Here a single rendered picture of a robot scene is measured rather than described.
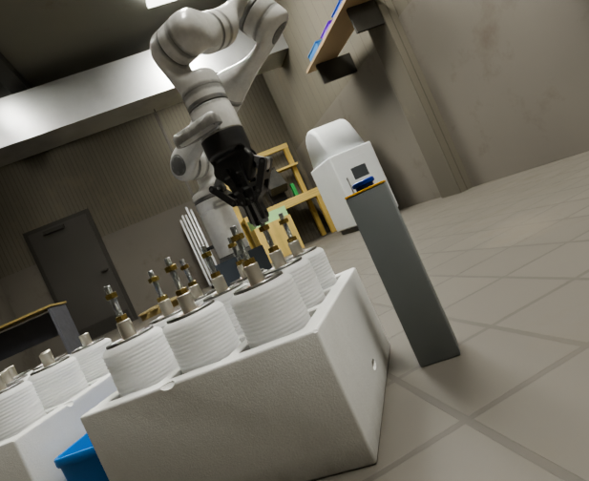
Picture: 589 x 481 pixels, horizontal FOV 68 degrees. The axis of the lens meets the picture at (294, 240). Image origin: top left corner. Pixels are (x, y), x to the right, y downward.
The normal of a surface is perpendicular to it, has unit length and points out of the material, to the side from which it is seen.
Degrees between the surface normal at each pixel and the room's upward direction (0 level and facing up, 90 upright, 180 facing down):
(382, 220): 90
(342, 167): 90
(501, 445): 0
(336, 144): 71
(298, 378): 90
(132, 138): 90
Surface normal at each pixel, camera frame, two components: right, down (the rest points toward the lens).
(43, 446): 0.89, -0.39
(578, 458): -0.41, -0.91
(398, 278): -0.25, 0.14
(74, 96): 0.21, -0.07
